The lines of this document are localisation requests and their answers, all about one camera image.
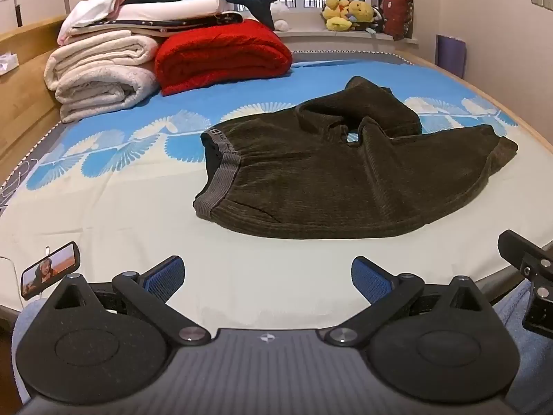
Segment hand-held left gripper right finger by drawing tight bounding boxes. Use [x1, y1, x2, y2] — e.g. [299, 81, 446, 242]
[325, 256, 493, 347]

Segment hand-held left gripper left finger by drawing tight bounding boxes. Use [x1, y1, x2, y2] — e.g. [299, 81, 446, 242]
[45, 256, 212, 347]

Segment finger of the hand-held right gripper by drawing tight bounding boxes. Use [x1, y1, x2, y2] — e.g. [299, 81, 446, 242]
[498, 230, 553, 288]

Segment dark brown corduroy pants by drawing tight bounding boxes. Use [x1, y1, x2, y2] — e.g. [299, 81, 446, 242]
[192, 75, 519, 240]

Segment person's blue jeans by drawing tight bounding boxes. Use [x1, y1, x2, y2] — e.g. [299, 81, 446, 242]
[491, 280, 553, 415]

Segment blue and white bed sheet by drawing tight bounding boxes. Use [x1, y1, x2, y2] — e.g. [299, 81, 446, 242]
[0, 49, 553, 325]

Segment black smartphone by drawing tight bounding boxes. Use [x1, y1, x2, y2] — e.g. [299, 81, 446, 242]
[20, 241, 82, 300]

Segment white folded fleece blanket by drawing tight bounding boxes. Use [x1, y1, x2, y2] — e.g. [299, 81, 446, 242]
[44, 30, 159, 91]
[54, 63, 161, 124]

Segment purple yoga mat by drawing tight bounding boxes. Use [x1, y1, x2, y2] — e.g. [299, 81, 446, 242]
[435, 34, 468, 80]

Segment red folded blanket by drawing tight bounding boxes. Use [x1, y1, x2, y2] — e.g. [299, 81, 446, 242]
[154, 19, 293, 96]

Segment dark star-printed cloth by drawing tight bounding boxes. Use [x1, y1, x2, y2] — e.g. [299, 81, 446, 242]
[71, 12, 245, 37]

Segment yellow plush toy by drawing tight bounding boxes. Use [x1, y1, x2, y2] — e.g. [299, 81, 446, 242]
[323, 0, 353, 32]
[347, 0, 376, 25]

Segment tissue box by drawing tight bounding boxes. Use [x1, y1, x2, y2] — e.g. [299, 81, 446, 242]
[0, 52, 20, 77]

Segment red cushion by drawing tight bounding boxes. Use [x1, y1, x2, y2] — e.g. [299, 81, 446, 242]
[381, 0, 414, 42]

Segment white pillow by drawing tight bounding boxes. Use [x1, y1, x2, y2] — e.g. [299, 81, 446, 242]
[116, 0, 234, 22]

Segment white plush toy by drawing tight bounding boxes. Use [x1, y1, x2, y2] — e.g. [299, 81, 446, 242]
[269, 2, 295, 32]

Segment pink and white cloth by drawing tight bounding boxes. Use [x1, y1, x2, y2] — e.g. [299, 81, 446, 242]
[57, 0, 130, 46]

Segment wooden bed frame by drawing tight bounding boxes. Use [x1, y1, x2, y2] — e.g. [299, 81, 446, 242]
[0, 15, 73, 182]

